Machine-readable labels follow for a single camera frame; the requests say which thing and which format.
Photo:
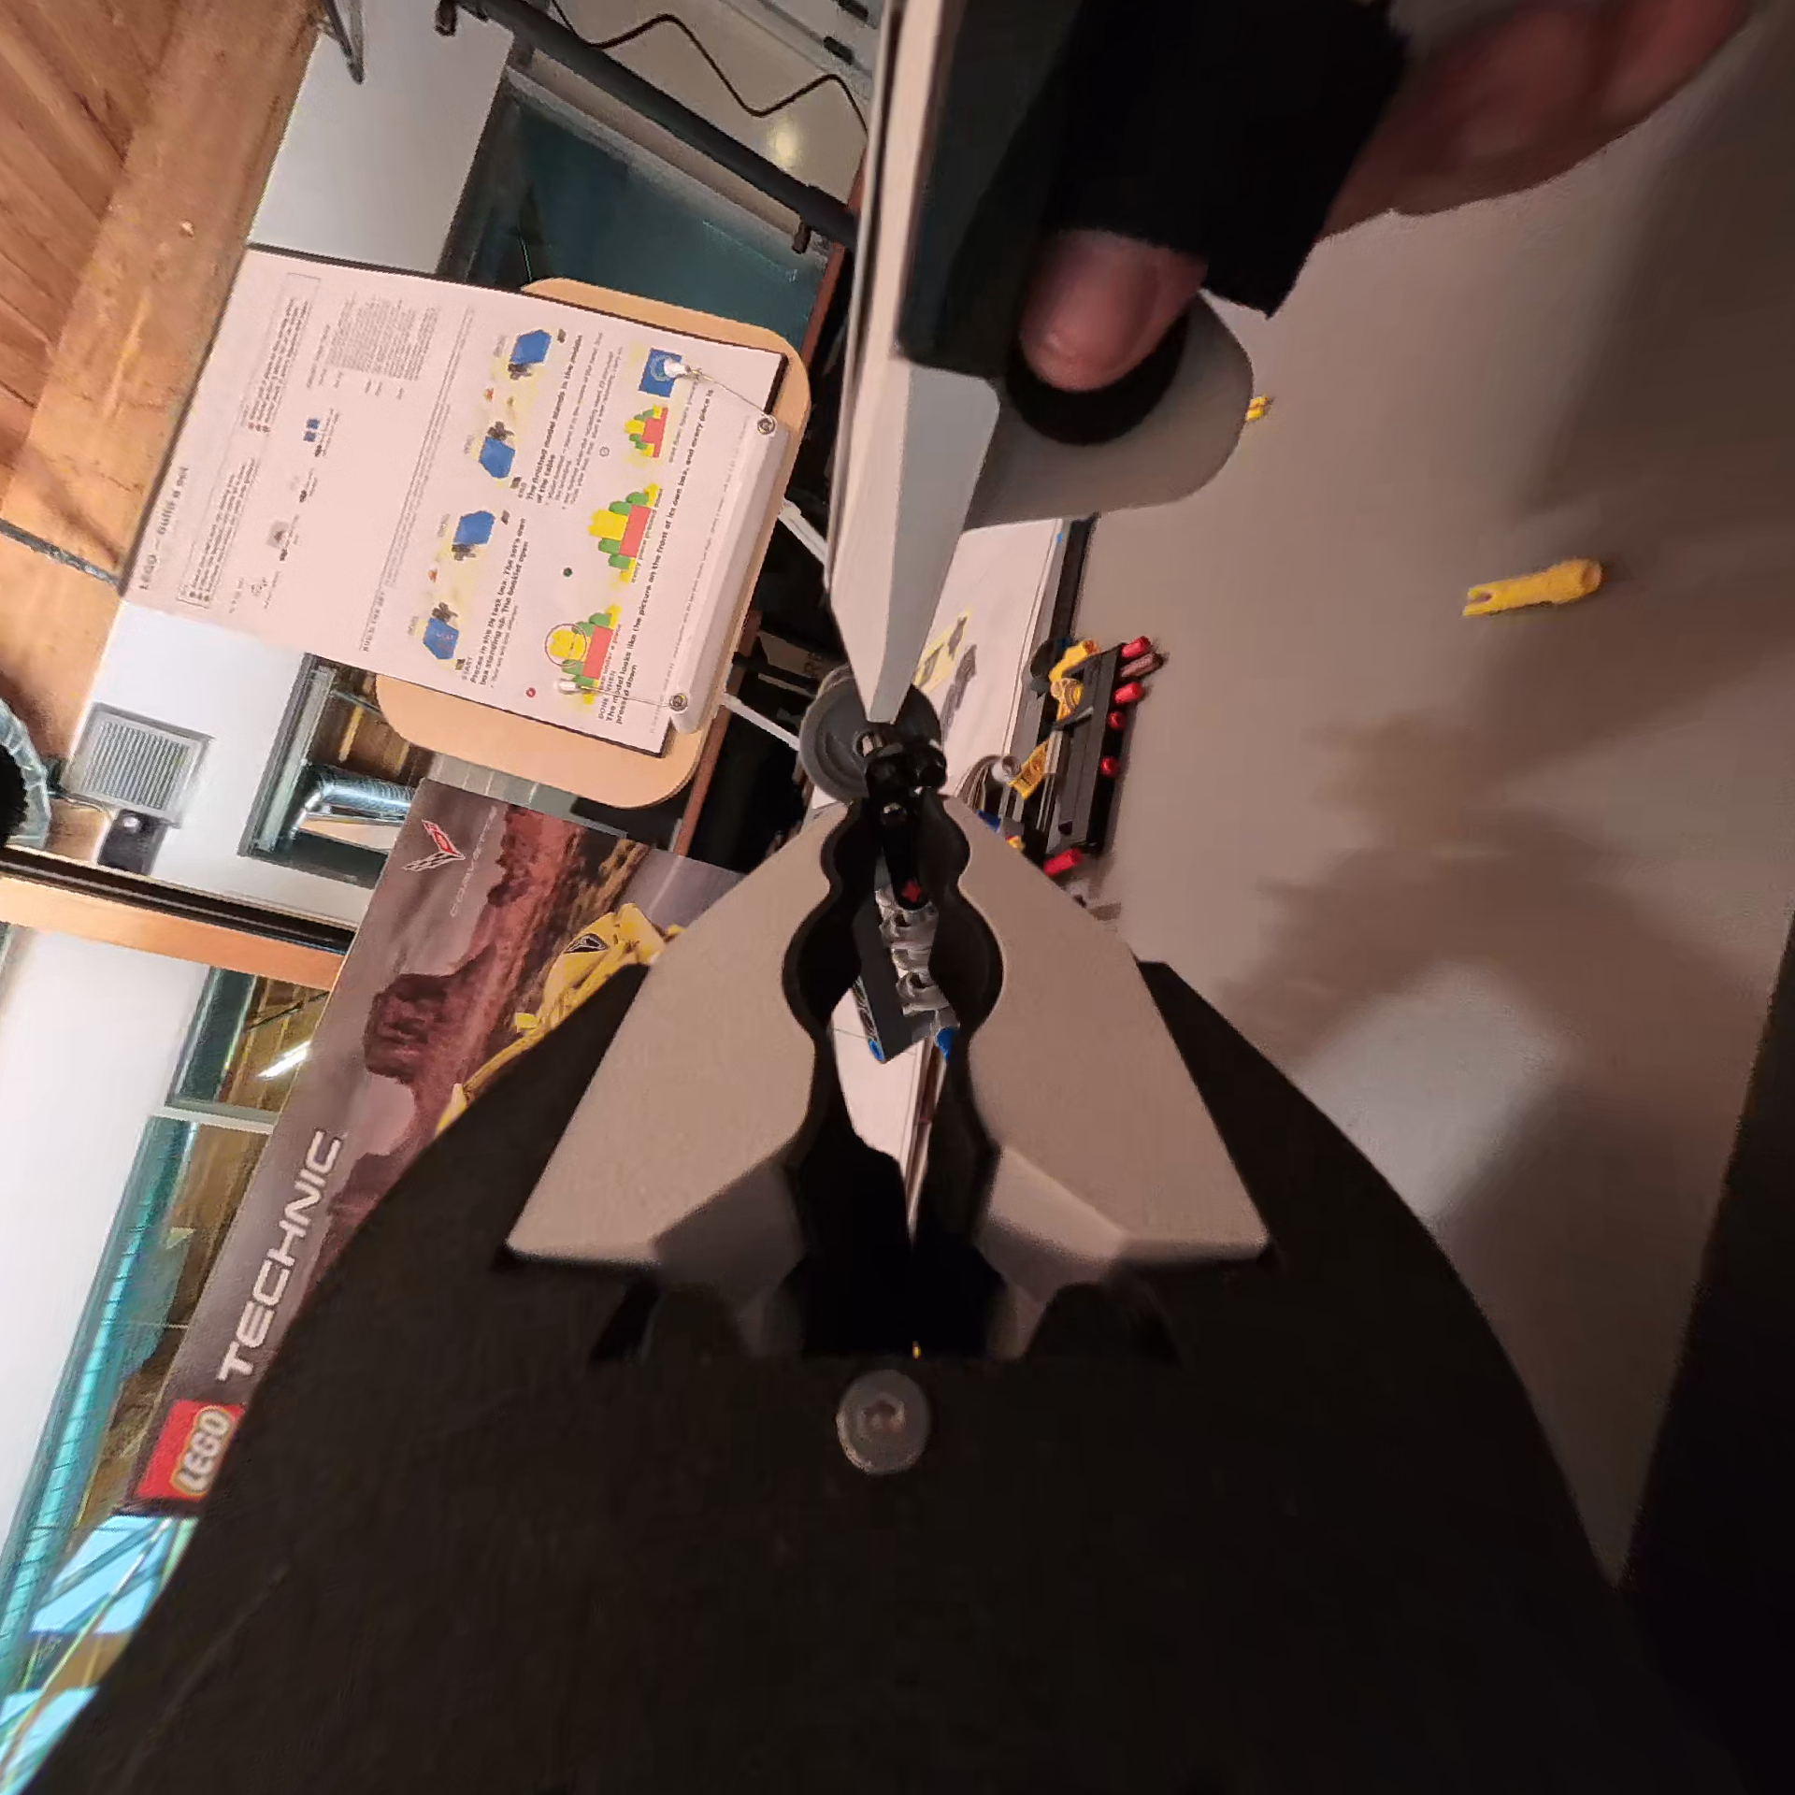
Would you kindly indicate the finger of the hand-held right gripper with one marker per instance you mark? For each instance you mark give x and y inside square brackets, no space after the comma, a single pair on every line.
[897,534]

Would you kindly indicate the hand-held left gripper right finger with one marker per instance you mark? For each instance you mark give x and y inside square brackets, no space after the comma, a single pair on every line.
[1107,1122]

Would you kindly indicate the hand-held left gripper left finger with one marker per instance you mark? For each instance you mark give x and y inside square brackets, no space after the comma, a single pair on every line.
[673,1122]

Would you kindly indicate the grey lego differential housing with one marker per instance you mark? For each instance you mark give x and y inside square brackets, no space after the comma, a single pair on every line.
[833,729]

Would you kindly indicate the lego engine subassembly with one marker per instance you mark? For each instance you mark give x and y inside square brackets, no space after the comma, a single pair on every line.
[904,954]

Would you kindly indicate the lego instruction booklet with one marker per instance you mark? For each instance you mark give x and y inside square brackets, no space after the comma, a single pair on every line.
[1003,603]

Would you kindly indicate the yellow car lego set box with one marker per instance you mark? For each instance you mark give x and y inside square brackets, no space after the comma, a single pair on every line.
[462,981]

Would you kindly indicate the lego chassis assembly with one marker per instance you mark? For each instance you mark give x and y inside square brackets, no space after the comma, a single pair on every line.
[1079,744]

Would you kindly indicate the person's right hand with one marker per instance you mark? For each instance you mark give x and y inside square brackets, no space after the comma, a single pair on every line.
[1515,99]

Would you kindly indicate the white board stand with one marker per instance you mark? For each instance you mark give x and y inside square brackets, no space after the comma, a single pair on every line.
[779,729]

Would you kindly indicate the printed instruction board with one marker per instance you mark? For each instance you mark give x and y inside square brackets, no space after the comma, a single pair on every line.
[422,491]

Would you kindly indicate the black light stand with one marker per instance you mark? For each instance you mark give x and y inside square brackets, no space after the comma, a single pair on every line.
[659,113]

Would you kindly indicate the white air vent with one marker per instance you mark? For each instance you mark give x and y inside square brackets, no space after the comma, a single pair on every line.
[133,766]

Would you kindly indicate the black disc ceiling fixture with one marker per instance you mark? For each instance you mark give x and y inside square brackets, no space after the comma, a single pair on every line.
[21,793]

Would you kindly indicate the silver air duct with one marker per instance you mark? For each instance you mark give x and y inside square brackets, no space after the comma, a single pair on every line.
[344,802]

